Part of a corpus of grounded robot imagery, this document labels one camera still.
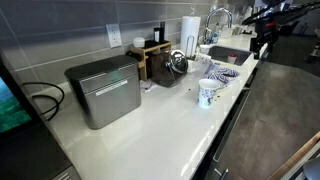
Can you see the black monitor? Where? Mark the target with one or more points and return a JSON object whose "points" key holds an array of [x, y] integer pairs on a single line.
{"points": [[13, 106]]}

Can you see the small white jar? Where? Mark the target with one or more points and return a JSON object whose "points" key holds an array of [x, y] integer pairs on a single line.
{"points": [[139, 42]]}

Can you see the large printed paper cup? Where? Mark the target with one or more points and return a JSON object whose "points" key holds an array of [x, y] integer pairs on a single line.
{"points": [[207, 95]]}

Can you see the gray round object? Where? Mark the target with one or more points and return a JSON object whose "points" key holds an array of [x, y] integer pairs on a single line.
{"points": [[313, 170]]}

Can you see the white wall outlet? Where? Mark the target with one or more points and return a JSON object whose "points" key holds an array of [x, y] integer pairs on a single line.
{"points": [[114, 35]]}

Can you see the white paper towel roll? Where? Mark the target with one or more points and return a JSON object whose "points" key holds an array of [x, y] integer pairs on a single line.
{"points": [[190, 28]]}

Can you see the small chrome faucet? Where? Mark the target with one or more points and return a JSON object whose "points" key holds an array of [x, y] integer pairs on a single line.
{"points": [[218, 9]]}

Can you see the light wooden board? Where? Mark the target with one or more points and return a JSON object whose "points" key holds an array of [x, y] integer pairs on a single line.
{"points": [[293, 156]]}

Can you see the stainless steel bin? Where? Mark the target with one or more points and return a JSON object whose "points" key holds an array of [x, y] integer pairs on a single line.
{"points": [[106, 93]]}

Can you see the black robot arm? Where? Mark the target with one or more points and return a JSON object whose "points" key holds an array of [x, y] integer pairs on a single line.
{"points": [[283, 13]]}

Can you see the dark base cabinet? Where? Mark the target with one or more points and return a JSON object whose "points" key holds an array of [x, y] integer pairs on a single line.
{"points": [[226, 156]]}

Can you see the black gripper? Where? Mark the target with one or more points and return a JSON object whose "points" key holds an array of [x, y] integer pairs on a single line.
{"points": [[264, 36]]}

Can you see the pile of coffee beans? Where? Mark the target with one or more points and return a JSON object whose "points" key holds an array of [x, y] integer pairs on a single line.
{"points": [[230, 75]]}

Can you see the blue patterned paper plate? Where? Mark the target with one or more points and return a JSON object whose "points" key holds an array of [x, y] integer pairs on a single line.
{"points": [[212, 76], [233, 70]]}

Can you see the short black bottle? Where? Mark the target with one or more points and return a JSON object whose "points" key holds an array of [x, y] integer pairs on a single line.
{"points": [[156, 35]]}

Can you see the clear zip bag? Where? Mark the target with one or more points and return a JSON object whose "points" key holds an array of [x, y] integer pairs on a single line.
{"points": [[200, 65]]}

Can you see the glass jar with chrome lid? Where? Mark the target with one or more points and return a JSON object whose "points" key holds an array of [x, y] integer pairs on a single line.
{"points": [[166, 71]]}

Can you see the tall black bottle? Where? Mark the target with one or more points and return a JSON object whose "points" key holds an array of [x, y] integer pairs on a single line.
{"points": [[162, 31]]}

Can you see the small printed paper cup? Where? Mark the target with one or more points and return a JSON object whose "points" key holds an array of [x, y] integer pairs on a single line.
{"points": [[204, 49]]}

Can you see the dark sink basin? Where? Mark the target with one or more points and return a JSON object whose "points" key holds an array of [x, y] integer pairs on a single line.
{"points": [[226, 52]]}

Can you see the wooden counter rack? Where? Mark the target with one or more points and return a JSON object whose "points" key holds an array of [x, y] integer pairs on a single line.
{"points": [[143, 63]]}

